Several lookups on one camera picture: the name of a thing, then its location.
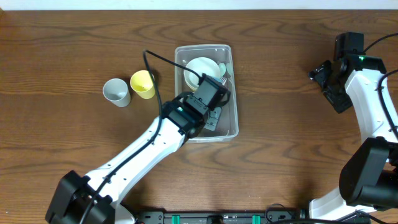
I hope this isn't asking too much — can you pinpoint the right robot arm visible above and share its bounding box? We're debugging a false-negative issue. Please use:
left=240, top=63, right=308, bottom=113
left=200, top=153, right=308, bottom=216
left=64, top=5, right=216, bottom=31
left=308, top=55, right=397, bottom=221

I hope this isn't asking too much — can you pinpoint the grey cup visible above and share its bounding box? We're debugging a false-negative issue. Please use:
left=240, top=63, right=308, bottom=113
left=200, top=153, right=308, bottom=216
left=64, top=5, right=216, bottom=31
left=103, top=78, right=131, bottom=108

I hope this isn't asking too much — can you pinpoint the white plastic fork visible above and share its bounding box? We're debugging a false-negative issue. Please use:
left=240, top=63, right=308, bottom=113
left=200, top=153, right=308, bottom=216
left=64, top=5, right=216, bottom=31
left=221, top=76, right=228, bottom=86

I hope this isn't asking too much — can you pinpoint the white bowl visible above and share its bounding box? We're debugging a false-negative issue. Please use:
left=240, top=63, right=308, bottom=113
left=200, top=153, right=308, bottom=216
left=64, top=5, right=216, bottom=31
left=183, top=57, right=222, bottom=91

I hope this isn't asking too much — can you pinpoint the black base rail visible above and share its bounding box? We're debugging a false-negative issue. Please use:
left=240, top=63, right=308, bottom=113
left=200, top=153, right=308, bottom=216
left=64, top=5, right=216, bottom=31
left=137, top=208, right=308, bottom=224

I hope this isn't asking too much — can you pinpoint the light blue plastic spoon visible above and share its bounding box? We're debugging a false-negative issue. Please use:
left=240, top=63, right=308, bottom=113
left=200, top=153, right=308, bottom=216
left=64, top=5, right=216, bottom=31
left=218, top=63, right=227, bottom=78

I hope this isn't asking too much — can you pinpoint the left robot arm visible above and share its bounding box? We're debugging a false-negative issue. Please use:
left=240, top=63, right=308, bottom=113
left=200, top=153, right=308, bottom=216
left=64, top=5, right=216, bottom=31
left=45, top=92, right=229, bottom=223

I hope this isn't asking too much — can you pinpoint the clear plastic container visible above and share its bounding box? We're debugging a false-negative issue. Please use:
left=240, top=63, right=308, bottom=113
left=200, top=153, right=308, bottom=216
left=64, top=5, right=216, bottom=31
left=175, top=44, right=239, bottom=143

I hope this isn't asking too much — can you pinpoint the yellow cup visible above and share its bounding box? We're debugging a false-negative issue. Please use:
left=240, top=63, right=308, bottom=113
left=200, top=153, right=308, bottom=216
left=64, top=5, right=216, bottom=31
left=130, top=70, right=155, bottom=100

